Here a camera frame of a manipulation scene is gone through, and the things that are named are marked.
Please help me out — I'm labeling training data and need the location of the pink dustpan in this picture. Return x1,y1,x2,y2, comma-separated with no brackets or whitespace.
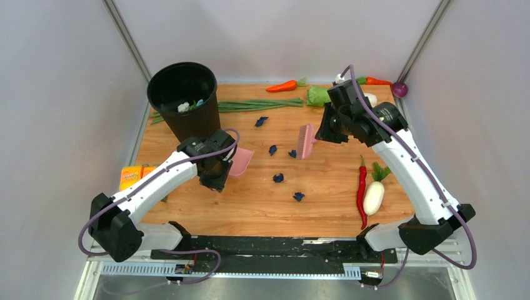
229,147,254,178

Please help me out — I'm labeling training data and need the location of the pink hand brush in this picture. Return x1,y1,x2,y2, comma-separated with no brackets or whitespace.
296,123,316,160

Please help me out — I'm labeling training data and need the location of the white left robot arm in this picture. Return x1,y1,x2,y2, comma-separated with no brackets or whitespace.
81,128,240,263

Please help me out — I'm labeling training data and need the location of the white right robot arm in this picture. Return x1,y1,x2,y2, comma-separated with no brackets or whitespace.
315,79,476,262

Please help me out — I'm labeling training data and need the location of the napa cabbage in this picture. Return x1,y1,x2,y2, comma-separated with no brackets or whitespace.
306,86,378,108

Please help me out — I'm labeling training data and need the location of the orange carrot right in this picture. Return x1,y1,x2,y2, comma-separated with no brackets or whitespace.
356,77,393,86

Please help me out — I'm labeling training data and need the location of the orange carrot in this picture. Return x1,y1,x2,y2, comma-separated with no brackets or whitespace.
266,78,306,93
356,77,393,86

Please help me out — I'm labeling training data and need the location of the purple onion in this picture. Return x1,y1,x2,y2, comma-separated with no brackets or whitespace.
391,82,409,98

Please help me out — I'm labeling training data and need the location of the orange carrot left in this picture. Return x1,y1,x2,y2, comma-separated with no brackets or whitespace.
266,78,306,93

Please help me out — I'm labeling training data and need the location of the blue paper scrap left-middle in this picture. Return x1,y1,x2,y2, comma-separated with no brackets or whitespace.
269,145,278,156

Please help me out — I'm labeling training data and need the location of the blue paper scrap lower-middle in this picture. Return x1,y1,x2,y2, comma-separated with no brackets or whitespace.
272,173,284,183

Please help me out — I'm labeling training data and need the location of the red chili pepper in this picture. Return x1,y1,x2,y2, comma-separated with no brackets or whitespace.
356,155,368,230

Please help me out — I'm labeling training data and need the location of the blue paper scrap top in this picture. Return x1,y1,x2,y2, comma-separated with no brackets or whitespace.
254,116,269,128

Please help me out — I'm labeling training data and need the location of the green scallions bunch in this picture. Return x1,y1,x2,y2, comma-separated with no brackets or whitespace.
149,95,303,137

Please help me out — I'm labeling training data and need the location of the white paper in bin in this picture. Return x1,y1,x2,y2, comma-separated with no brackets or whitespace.
177,102,190,113

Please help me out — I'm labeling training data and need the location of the orange yellow snack box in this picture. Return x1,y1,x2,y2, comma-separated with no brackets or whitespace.
118,166,144,191

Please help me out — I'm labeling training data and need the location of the black trash bin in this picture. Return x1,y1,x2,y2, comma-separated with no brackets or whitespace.
147,62,221,142

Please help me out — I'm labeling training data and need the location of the white radish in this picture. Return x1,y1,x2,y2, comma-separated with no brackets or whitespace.
363,162,391,216

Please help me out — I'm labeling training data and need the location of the blue paper scrap bottom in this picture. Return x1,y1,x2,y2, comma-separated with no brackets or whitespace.
292,192,305,202

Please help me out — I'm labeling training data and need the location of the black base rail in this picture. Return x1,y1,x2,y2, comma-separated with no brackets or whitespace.
177,236,398,274

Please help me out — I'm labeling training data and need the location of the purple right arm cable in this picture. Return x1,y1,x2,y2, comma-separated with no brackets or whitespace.
340,64,478,289

